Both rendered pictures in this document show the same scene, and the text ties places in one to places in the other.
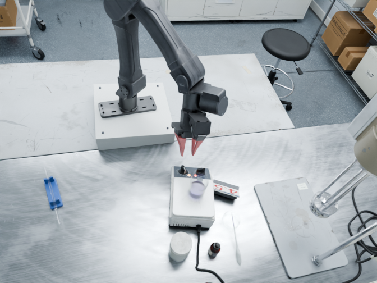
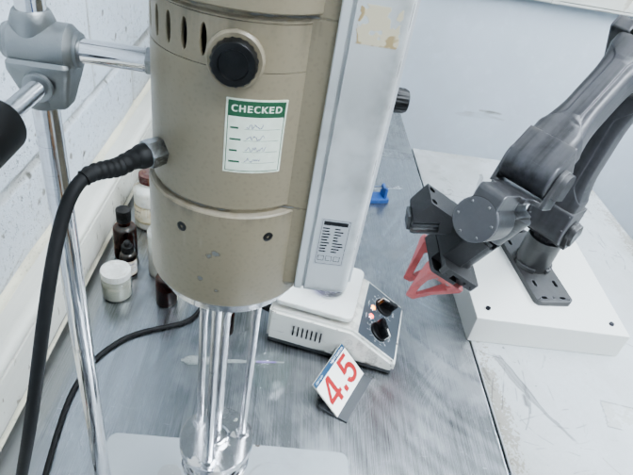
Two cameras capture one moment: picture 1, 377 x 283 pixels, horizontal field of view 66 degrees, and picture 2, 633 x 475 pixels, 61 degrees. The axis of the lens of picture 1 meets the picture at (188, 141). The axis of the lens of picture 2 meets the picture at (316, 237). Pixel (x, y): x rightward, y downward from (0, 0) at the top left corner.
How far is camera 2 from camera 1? 87 cm
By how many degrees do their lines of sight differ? 70
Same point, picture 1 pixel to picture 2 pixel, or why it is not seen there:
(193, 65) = (543, 147)
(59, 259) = not seen: hidden behind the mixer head
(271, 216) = (254, 457)
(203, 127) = (421, 201)
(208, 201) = (306, 299)
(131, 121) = (495, 263)
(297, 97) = not seen: outside the picture
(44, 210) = not seen: hidden behind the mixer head
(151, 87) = (600, 312)
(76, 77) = (596, 244)
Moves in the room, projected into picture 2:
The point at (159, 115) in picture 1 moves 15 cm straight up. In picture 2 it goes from (520, 304) to (557, 234)
